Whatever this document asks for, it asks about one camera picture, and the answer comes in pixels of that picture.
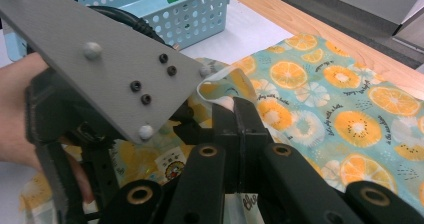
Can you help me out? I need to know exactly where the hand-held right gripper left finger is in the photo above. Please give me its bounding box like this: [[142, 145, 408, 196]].
[[212, 103, 242, 194]]

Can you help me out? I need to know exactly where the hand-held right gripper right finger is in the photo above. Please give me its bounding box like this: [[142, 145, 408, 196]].
[[232, 97, 273, 192]]

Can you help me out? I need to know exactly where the orange-slice print tote bag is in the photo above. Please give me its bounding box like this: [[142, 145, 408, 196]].
[[18, 33, 424, 224]]

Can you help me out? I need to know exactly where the light blue plastic basket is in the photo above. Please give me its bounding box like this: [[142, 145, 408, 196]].
[[1, 0, 232, 62]]

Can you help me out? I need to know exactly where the white table mat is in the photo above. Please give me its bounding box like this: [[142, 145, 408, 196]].
[[0, 0, 295, 224]]

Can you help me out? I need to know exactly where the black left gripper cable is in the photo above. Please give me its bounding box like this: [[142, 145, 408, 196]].
[[87, 5, 175, 49]]

